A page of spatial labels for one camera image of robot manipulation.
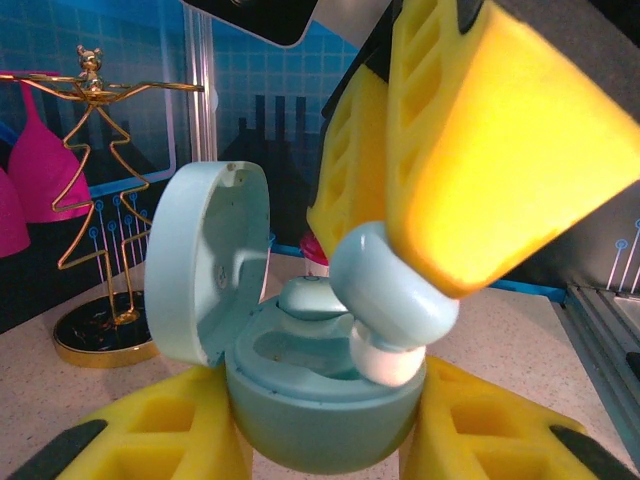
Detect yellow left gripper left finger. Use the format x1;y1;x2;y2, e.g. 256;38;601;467
7;365;255;480

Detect light blue earbud charging case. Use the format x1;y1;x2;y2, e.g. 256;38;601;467
143;159;427;476

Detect light blue wireless earbud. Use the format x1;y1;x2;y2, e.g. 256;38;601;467
329;222;460;389
277;273;351;321

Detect pink-lid white yogurt cup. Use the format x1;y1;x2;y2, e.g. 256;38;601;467
299;232;331;276

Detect pink plastic goblet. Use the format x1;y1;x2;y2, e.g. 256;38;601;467
0;167;31;259
7;74;94;224

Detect gold wire jewelry stand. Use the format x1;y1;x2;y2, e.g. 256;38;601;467
0;44;206;370

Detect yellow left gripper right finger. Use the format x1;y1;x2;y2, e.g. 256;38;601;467
399;355;640;480

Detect aluminium mounting rail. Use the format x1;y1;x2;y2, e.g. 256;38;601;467
552;282;640;451

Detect aluminium frame post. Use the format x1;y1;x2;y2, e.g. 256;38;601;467
182;9;219;166

